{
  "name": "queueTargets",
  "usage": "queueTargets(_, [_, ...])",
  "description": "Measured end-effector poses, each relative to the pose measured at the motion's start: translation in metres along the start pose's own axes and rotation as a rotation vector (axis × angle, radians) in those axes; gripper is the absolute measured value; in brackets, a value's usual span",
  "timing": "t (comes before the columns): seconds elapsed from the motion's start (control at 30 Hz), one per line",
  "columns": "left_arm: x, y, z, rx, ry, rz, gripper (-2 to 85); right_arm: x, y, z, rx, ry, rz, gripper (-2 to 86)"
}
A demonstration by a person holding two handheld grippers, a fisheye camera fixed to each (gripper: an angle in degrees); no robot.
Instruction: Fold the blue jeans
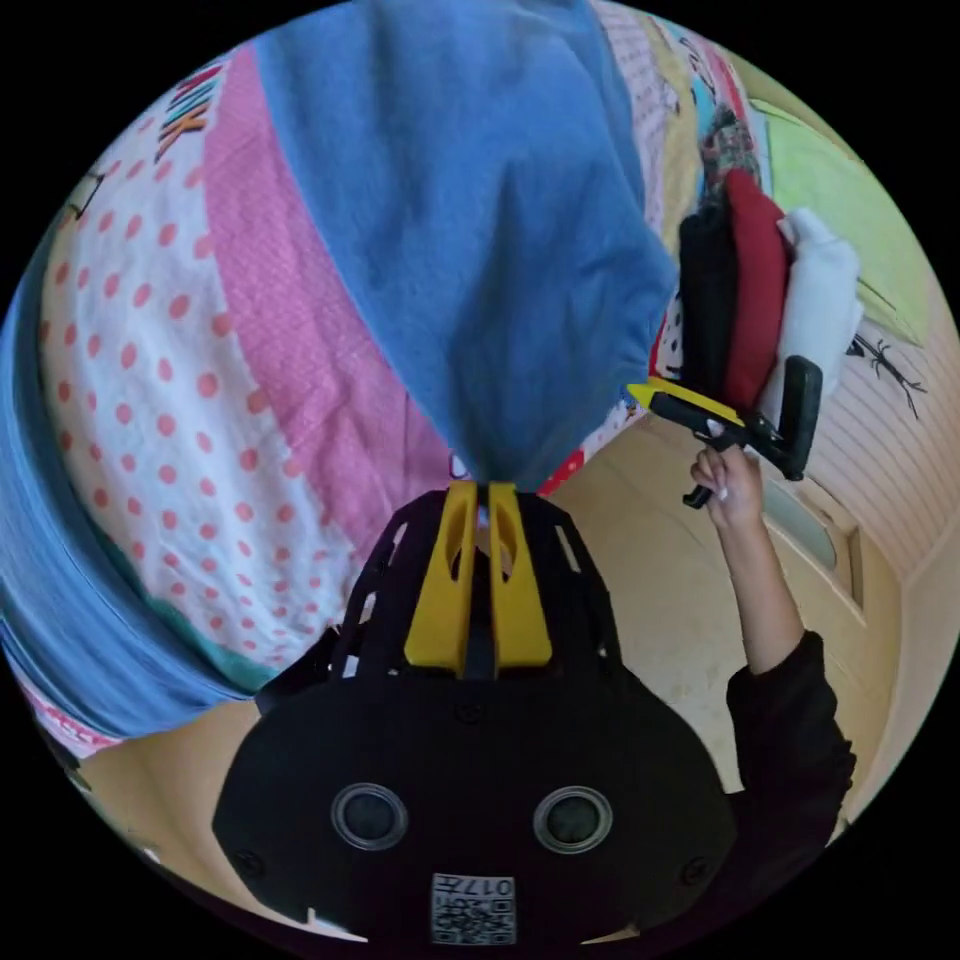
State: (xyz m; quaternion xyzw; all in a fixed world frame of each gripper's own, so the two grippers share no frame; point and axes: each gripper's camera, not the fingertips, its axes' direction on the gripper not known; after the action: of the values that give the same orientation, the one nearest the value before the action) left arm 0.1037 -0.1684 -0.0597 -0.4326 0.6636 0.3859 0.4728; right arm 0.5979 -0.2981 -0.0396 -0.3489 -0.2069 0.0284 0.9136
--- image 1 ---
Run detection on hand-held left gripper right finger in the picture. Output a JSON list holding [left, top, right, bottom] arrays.
[[488, 482, 554, 668]]

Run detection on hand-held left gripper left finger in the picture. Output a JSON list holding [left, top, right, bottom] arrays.
[[404, 480, 479, 670]]

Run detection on blue jeans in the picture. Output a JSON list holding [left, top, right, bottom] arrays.
[[253, 0, 678, 493]]

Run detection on person's right forearm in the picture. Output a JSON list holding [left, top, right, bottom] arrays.
[[713, 515, 830, 703]]

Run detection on person's right hand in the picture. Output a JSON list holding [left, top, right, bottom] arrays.
[[689, 440, 764, 532]]

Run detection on pile of clothes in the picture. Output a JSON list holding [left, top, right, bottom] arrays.
[[677, 167, 864, 423]]

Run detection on yellow wooden door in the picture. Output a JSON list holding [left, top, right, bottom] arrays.
[[738, 419, 913, 796]]

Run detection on bed with printed quilt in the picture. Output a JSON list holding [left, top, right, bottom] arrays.
[[0, 0, 774, 759]]

